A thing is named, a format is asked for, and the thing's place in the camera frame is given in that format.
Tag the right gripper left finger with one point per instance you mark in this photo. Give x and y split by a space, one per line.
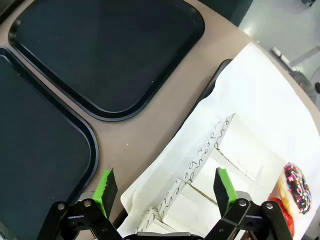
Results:
107 192

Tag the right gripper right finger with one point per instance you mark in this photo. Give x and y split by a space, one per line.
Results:
222 190

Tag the grey metal chair base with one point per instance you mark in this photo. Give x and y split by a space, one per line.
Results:
300 75

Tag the white paper sheet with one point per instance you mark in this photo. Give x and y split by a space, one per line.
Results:
250 82

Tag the red glazed donut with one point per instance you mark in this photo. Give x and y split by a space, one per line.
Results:
290 223

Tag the chocolate sprinkled donut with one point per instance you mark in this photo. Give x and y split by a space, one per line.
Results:
297 190

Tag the black plastic serving tray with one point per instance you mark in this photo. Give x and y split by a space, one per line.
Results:
37 150
212 80
105 55

